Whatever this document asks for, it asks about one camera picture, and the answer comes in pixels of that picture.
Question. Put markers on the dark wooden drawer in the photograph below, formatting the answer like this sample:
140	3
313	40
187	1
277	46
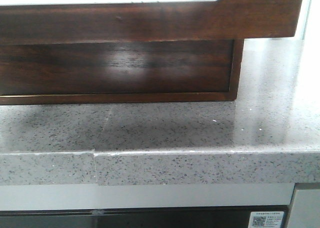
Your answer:
157	21

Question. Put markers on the dark wooden drawer cabinet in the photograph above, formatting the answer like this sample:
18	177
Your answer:
167	71

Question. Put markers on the dark under-counter appliance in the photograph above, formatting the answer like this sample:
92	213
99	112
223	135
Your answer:
183	217

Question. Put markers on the white QR code label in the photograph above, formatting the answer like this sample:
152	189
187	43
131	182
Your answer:
266	219

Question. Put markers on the grey curtain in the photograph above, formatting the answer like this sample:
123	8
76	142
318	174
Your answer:
308	21

